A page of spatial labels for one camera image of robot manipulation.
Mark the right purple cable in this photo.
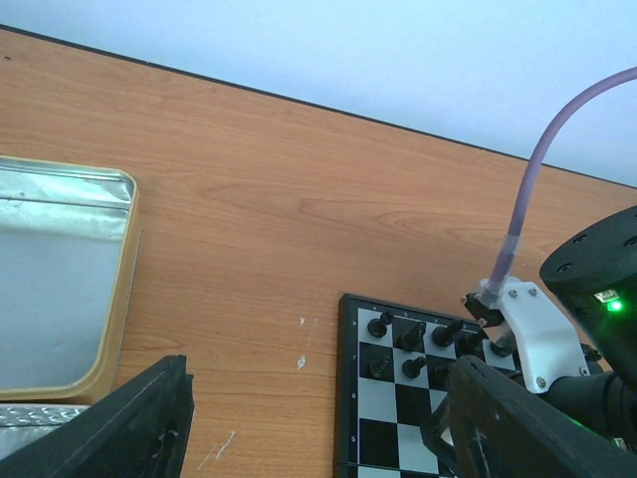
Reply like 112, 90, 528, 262
485, 67, 637, 305

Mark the black magnetic chess board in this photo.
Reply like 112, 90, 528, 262
331, 292, 529, 478

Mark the black chess rook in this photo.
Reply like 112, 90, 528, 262
367, 311, 394, 339

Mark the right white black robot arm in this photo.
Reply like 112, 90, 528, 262
539, 206, 636, 452

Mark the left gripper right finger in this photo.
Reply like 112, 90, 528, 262
420, 357, 636, 477

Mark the silver metal tin lid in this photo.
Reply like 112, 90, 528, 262
1, 156, 141, 404

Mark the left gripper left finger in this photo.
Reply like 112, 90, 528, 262
1, 356, 194, 477

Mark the black chess knight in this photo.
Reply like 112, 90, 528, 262
395, 323, 426, 353

